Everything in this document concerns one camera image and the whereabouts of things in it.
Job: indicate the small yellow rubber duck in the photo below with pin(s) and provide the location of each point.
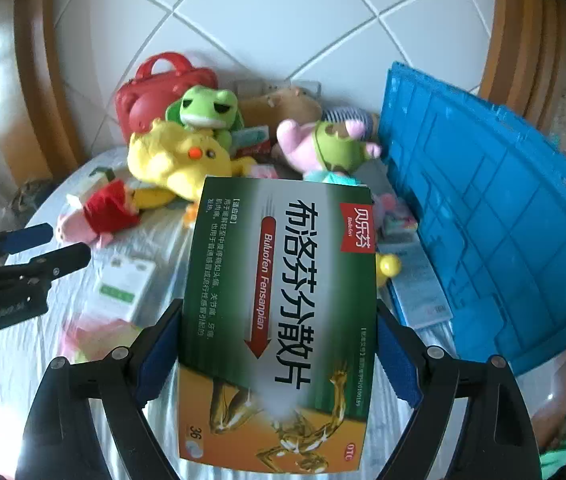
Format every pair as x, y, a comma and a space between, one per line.
389, 266

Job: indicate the green frog plush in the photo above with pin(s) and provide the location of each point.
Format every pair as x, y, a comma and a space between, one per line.
203, 107

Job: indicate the brown capybara plush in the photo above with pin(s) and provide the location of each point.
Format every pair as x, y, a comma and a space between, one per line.
283, 102

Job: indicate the colourful small toy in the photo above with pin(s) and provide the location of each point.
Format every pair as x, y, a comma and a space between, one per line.
399, 215

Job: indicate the small white green box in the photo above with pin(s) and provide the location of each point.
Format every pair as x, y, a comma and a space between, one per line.
90, 185

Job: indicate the wooden frame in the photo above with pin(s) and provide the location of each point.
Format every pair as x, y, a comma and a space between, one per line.
45, 60
523, 35

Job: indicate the yellow duck plush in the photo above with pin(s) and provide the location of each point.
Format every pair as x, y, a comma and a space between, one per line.
173, 160

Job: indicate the pink yellow packet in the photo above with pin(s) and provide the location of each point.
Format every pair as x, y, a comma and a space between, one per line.
98, 337

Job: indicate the red white small box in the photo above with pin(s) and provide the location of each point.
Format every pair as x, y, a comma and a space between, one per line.
253, 141

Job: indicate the striped plush toy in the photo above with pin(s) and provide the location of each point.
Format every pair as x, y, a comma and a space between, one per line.
353, 117

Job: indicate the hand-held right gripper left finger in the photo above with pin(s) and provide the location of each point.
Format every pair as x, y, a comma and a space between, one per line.
155, 360

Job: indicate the pink plush with green hat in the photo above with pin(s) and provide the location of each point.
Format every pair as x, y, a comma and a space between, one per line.
328, 147

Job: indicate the pink plush in red clothes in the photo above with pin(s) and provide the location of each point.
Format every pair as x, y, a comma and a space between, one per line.
108, 210

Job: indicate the white blue flat box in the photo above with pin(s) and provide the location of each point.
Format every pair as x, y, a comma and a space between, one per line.
420, 290

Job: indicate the white medicine box green label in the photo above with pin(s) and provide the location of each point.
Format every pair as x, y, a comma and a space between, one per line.
123, 285

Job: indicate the red plastic handbag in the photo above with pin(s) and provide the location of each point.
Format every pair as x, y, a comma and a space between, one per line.
148, 95

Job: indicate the blue plastic crate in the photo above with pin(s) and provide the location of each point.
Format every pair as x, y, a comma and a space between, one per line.
488, 220

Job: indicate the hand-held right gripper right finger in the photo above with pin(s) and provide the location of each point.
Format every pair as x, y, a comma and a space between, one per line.
402, 360

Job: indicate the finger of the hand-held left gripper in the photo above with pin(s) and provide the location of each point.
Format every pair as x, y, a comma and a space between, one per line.
63, 260
28, 235

